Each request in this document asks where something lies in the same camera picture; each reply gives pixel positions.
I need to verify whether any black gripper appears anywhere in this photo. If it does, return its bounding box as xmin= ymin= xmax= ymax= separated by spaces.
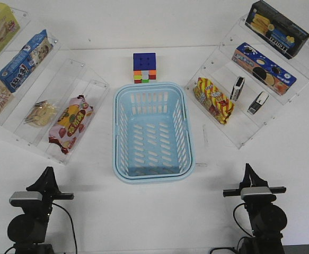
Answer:
xmin=223 ymin=163 xmax=287 ymax=203
xmin=26 ymin=166 xmax=74 ymax=212

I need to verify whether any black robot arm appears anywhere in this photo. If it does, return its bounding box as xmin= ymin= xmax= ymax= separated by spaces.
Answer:
xmin=7 ymin=166 xmax=74 ymax=253
xmin=223 ymin=164 xmax=287 ymax=253

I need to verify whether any clear bread pack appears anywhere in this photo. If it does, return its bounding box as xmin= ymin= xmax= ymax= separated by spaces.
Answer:
xmin=24 ymin=101 xmax=57 ymax=128

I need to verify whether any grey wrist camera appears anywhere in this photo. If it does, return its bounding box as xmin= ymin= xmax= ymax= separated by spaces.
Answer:
xmin=9 ymin=191 xmax=42 ymax=207
xmin=240 ymin=186 xmax=275 ymax=202

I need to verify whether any black Franzzi biscuit box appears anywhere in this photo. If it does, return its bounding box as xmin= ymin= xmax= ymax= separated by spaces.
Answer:
xmin=245 ymin=1 xmax=309 ymax=59

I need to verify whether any multicolour puzzle cube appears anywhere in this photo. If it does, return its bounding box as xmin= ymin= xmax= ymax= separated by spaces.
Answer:
xmin=133 ymin=52 xmax=157 ymax=84

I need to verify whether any pink snack bag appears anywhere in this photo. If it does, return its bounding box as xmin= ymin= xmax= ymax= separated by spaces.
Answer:
xmin=48 ymin=95 xmax=94 ymax=154

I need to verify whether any right clear acrylic shelf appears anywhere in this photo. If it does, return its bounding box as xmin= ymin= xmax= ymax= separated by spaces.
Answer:
xmin=185 ymin=16 xmax=309 ymax=148

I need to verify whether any clear acrylic shelf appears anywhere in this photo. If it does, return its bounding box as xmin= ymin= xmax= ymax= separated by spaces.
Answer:
xmin=185 ymin=16 xmax=309 ymax=148
xmin=0 ymin=5 xmax=110 ymax=166

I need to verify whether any light blue plastic basket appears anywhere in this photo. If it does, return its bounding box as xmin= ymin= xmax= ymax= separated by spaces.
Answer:
xmin=112 ymin=82 xmax=196 ymax=184

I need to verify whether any left clear acrylic shelf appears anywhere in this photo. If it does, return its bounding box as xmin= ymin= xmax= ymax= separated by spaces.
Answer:
xmin=0 ymin=5 xmax=110 ymax=166

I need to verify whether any black grey tissue pack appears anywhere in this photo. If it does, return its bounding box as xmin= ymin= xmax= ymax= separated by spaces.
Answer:
xmin=247 ymin=92 xmax=269 ymax=115

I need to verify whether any blue Oreo style box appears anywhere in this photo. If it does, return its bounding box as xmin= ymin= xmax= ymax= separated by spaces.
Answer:
xmin=232 ymin=42 xmax=297 ymax=95

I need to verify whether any red yellow striped snack bag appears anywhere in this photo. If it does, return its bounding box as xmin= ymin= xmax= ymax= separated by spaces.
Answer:
xmin=193 ymin=77 xmax=235 ymax=125

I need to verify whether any blue cookie box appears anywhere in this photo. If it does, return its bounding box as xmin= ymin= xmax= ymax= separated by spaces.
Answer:
xmin=0 ymin=30 xmax=53 ymax=93

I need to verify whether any black white tissue pack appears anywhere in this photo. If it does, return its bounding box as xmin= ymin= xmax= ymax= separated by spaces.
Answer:
xmin=230 ymin=76 xmax=245 ymax=101

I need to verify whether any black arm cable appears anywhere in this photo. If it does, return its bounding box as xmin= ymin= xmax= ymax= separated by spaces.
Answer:
xmin=3 ymin=203 xmax=78 ymax=254
xmin=209 ymin=203 xmax=253 ymax=254

